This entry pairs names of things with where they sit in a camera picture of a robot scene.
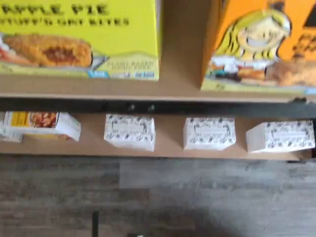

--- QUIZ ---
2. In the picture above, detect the white organic pantry box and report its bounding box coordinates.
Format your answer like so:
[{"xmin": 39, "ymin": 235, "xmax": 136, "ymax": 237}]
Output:
[
  {"xmin": 103, "ymin": 114, "xmax": 156, "ymax": 152},
  {"xmin": 246, "ymin": 120, "xmax": 316, "ymax": 154},
  {"xmin": 183, "ymin": 117, "xmax": 237, "ymax": 151}
]

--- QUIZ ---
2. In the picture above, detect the black metal floor rod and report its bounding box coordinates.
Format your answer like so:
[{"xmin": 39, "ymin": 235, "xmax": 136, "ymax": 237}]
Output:
[{"xmin": 92, "ymin": 211, "xmax": 99, "ymax": 237}]

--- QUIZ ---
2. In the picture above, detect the orange Bobo's peanut butter box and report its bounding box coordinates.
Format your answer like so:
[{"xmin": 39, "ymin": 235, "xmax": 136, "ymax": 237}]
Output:
[{"xmin": 200, "ymin": 0, "xmax": 316, "ymax": 96}]

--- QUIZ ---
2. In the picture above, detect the green Bobo's apple pie box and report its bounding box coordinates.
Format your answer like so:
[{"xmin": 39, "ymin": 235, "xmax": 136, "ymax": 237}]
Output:
[{"xmin": 0, "ymin": 0, "xmax": 163, "ymax": 82}]

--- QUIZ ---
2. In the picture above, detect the small yellow label box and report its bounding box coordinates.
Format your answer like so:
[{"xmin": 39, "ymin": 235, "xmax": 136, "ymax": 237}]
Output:
[{"xmin": 3, "ymin": 111, "xmax": 81, "ymax": 141}]

